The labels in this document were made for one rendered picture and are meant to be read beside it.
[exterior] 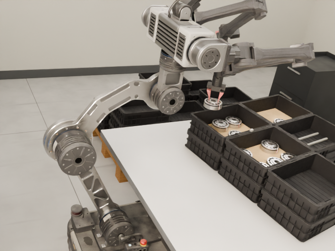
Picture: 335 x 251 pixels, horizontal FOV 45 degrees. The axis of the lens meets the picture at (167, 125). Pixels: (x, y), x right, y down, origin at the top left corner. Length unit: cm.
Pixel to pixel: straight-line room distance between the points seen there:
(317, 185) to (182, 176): 70
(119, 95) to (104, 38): 296
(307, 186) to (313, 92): 171
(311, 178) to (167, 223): 82
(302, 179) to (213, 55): 90
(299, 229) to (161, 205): 65
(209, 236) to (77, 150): 71
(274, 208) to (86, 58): 337
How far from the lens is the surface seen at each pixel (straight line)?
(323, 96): 392
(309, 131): 277
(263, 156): 232
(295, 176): 225
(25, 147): 362
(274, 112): 286
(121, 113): 300
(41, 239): 280
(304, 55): 200
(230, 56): 173
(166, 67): 190
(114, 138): 245
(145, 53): 517
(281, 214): 207
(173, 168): 226
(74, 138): 192
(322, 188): 223
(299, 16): 642
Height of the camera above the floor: 199
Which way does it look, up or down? 29 degrees down
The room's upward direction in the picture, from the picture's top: 10 degrees clockwise
